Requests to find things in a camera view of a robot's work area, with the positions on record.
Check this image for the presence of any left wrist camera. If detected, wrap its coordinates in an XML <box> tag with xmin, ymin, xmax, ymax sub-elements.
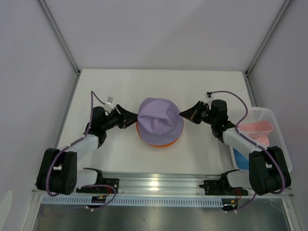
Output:
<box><xmin>104</xmin><ymin>96</ymin><xmax>114</xmax><ymax>113</ymax></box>

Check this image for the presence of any blue bucket hat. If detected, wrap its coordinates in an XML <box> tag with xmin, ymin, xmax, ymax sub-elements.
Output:
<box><xmin>233</xmin><ymin>149</ymin><xmax>249</xmax><ymax>170</ymax></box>

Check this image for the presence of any aluminium mounting rail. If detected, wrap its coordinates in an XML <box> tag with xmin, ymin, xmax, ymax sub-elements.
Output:
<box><xmin>32</xmin><ymin>170</ymin><xmax>295</xmax><ymax>199</ymax></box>

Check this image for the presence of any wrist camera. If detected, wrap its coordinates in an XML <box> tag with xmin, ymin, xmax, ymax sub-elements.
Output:
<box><xmin>205</xmin><ymin>91</ymin><xmax>214</xmax><ymax>105</ymax></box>
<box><xmin>104</xmin><ymin>96</ymin><xmax>114</xmax><ymax>113</ymax></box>

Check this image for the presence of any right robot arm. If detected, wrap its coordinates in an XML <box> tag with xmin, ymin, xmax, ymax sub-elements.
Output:
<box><xmin>180</xmin><ymin>100</ymin><xmax>292</xmax><ymax>195</ymax></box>

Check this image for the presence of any left aluminium frame post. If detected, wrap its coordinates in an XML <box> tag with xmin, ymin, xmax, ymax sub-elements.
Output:
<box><xmin>36</xmin><ymin>0</ymin><xmax>81</xmax><ymax>76</ymax></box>

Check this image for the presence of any orange bucket hat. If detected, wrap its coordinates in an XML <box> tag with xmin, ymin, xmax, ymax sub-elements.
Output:
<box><xmin>136</xmin><ymin>122</ymin><xmax>184</xmax><ymax>148</ymax></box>

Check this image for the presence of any aluminium frame post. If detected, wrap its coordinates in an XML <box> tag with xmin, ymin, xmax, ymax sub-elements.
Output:
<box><xmin>245</xmin><ymin>0</ymin><xmax>294</xmax><ymax>78</ymax></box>
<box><xmin>36</xmin><ymin>0</ymin><xmax>81</xmax><ymax>76</ymax></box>

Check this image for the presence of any slotted cable duct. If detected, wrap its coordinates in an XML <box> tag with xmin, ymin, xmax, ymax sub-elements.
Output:
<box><xmin>41</xmin><ymin>195</ymin><xmax>223</xmax><ymax>208</ymax></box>

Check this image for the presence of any purple bucket hat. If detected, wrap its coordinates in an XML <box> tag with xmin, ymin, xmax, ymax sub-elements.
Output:
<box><xmin>137</xmin><ymin>98</ymin><xmax>184</xmax><ymax>142</ymax></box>

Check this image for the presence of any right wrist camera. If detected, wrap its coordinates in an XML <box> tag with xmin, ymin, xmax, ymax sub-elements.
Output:
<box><xmin>205</xmin><ymin>91</ymin><xmax>214</xmax><ymax>105</ymax></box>

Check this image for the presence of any white plastic basket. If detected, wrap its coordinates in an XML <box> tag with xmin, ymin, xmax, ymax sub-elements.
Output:
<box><xmin>223</xmin><ymin>107</ymin><xmax>293</xmax><ymax>172</ymax></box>

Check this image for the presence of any right aluminium frame post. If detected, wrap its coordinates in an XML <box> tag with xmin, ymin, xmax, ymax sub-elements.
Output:
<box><xmin>245</xmin><ymin>0</ymin><xmax>294</xmax><ymax>78</ymax></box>

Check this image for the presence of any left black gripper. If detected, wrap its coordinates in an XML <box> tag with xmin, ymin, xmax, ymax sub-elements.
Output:
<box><xmin>102</xmin><ymin>104</ymin><xmax>140</xmax><ymax>131</ymax></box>

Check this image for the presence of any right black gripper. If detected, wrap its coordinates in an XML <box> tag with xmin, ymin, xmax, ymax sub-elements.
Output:
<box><xmin>180</xmin><ymin>101</ymin><xmax>217</xmax><ymax>126</ymax></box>

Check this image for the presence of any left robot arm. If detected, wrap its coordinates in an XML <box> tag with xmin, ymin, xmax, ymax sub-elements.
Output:
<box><xmin>36</xmin><ymin>105</ymin><xmax>138</xmax><ymax>196</ymax></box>

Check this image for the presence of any pink bucket hat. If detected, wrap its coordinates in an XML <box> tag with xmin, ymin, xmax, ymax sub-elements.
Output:
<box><xmin>238</xmin><ymin>121</ymin><xmax>273</xmax><ymax>146</ymax></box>

